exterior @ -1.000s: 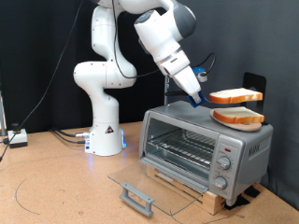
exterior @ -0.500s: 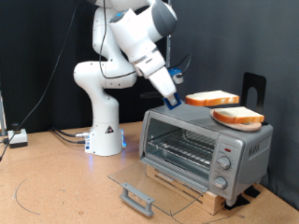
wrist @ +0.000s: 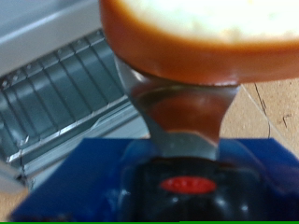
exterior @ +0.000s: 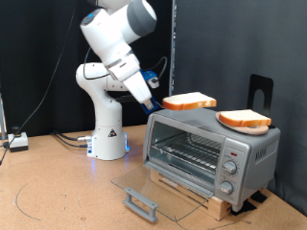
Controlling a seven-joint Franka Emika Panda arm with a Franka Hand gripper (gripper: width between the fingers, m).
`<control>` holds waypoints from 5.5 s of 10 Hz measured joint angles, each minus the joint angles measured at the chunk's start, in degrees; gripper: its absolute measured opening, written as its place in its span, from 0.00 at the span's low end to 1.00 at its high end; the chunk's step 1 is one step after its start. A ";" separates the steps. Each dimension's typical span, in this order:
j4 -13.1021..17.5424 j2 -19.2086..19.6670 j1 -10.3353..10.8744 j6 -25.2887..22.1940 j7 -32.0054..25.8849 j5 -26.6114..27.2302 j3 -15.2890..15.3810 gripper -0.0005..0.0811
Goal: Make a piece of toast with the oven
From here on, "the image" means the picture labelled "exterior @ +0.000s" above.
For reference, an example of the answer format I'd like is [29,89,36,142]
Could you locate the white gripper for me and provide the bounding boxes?
[123,70,154,109]

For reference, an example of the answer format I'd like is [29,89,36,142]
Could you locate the white bread slice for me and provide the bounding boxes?
[162,91,218,111]
[218,109,272,127]

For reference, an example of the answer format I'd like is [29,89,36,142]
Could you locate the toast slice on oven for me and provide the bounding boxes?
[215,111,271,136]

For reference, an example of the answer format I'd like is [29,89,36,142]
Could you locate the grey toaster oven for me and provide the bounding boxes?
[142,107,282,213]

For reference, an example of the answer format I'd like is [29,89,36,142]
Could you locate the vertical metal pole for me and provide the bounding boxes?
[168,0,177,97]

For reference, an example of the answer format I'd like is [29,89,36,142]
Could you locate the silver temperature knob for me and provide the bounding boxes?
[223,160,238,175]

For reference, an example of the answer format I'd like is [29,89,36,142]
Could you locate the silver timer knob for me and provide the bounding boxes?
[218,180,234,196]

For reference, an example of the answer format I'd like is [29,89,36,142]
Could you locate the black metal bookend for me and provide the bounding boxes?
[248,74,276,129]

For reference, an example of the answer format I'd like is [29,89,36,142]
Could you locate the wooden block base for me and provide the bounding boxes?
[149,169,233,221]

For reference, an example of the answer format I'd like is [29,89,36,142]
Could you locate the emergency stop button box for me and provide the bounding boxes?
[8,126,30,153]

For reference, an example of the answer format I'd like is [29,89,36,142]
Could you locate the black foam pad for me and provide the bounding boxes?
[250,190,269,204]
[229,199,257,217]

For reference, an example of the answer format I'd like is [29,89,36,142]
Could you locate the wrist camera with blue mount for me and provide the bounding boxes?
[140,69,160,90]

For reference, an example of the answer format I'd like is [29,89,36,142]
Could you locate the wire oven rack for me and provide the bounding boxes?
[150,132,223,175]

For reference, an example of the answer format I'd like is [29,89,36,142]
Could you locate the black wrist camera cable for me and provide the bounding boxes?
[83,47,168,81]

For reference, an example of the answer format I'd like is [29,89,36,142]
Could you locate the robot base cables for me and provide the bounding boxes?
[51,129,94,149]

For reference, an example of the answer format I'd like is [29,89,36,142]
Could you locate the long hanging black cable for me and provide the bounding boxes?
[0,0,79,166]

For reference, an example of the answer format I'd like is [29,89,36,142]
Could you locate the metal frame post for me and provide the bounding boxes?
[0,92,8,141]

